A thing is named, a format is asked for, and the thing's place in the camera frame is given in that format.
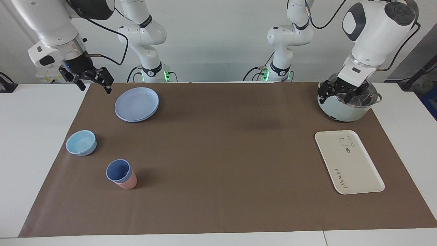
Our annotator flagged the blue ribbed cup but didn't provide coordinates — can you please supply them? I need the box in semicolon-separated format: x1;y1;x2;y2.
106;159;132;182

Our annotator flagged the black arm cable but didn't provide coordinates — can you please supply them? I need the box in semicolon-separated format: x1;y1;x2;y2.
304;0;421;72
82;15;129;66

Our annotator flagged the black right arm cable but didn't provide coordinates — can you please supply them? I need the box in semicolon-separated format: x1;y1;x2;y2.
82;15;129;66

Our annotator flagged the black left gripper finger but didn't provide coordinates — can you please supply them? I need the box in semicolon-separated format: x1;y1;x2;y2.
344;82;370;103
318;80;339;99

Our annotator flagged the black stand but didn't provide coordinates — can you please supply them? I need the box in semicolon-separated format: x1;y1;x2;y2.
398;56;437;91

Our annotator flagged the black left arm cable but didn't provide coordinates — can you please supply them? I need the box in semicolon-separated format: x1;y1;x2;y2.
304;0;421;72

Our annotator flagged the black right base cable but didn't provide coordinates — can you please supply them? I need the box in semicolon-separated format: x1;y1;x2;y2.
127;66;142;83

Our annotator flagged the pale green cooking pot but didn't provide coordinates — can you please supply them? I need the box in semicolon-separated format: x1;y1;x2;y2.
318;72;382;122

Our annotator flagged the brown table mat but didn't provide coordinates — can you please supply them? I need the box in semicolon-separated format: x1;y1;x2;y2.
19;82;437;237

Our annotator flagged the pink cup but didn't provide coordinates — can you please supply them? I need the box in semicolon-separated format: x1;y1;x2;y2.
113;170;138;190

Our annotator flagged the cream tray with bear print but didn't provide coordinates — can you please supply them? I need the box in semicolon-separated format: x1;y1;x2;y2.
314;130;385;195

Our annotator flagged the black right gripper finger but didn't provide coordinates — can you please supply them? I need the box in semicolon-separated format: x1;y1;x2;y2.
59;66;86;91
85;68;114;94

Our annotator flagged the blue round plate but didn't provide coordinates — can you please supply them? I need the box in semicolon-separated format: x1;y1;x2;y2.
114;87;160;123

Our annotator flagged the light blue bowl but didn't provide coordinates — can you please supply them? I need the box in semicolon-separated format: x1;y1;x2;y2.
66;130;97;156

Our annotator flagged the black left base cable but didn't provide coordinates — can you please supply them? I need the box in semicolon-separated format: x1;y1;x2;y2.
243;51;276;82

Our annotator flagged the glass pot lid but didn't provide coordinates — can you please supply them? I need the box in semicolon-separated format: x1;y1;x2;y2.
327;72;379;108

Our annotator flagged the blue crate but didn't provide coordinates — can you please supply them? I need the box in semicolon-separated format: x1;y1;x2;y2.
421;85;437;121

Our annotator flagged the white power strip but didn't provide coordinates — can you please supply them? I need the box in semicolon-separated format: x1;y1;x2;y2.
35;67;65;83

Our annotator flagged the black clamp mount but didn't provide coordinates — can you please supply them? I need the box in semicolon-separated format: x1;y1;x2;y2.
0;72;18;93

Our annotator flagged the black base cable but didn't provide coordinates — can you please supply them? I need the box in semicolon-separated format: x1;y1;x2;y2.
243;51;276;82
127;66;142;83

